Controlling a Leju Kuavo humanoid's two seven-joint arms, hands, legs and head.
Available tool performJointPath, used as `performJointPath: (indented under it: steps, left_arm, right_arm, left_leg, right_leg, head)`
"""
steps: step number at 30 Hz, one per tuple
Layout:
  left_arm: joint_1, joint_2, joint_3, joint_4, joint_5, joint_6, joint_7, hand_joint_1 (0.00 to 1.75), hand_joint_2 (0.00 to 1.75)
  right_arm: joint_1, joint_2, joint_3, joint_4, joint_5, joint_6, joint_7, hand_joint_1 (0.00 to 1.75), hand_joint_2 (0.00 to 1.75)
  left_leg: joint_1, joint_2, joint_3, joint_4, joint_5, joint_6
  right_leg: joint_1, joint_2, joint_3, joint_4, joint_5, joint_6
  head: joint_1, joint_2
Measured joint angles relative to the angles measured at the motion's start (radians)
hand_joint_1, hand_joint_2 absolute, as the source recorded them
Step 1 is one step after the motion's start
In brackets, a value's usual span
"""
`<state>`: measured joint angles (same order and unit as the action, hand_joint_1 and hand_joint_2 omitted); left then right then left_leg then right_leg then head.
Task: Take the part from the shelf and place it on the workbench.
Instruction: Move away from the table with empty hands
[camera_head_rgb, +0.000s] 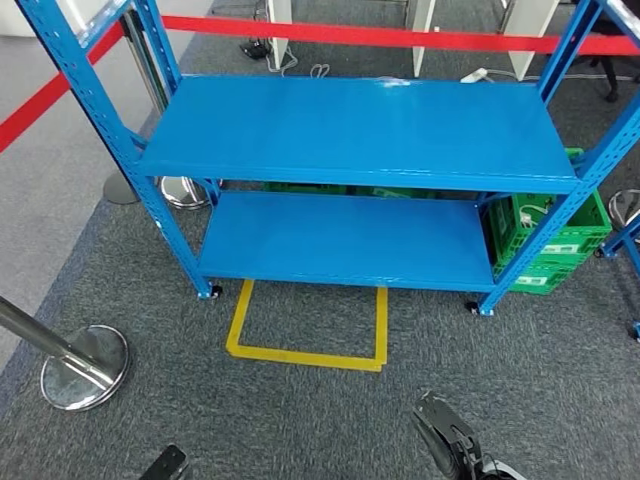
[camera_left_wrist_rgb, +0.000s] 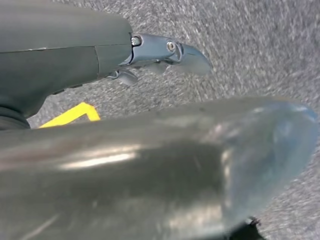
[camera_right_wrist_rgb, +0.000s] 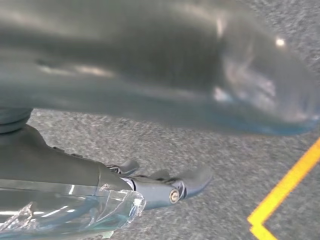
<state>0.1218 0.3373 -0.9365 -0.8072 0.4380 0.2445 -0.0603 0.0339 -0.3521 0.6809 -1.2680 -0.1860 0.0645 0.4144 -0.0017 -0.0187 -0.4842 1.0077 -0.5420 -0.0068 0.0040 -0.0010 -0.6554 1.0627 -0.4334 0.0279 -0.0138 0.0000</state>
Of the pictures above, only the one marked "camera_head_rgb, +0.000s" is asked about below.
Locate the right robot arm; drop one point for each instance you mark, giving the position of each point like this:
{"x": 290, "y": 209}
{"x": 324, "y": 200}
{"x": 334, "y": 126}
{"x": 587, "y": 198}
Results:
{"x": 503, "y": 474}

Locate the green plastic crate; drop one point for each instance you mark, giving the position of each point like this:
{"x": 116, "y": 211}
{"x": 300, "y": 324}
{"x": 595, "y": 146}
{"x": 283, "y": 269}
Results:
{"x": 305, "y": 188}
{"x": 400, "y": 193}
{"x": 543, "y": 281}
{"x": 575, "y": 238}

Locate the black router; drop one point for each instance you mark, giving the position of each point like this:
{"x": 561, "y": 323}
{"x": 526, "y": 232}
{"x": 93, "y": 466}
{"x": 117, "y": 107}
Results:
{"x": 255, "y": 48}

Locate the white desk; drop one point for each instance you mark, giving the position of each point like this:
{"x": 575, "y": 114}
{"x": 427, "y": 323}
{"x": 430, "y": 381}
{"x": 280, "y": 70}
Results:
{"x": 280, "y": 26}
{"x": 530, "y": 33}

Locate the red barrier belt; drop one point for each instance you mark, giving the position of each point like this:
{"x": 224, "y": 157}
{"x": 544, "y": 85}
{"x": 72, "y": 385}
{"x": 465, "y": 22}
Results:
{"x": 400, "y": 36}
{"x": 45, "y": 99}

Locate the white power strip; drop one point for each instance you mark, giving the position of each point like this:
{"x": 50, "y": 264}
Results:
{"x": 473, "y": 75}

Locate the black office chair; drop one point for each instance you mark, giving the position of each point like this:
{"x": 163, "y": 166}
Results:
{"x": 612, "y": 76}

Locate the metal barrier post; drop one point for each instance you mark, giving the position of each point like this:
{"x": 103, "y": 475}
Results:
{"x": 150, "y": 73}

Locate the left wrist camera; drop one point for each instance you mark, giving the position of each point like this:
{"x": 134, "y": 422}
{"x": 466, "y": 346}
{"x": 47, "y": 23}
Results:
{"x": 164, "y": 465}

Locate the barrier post with chrome base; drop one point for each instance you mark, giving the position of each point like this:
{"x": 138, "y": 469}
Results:
{"x": 625, "y": 206}
{"x": 84, "y": 368}

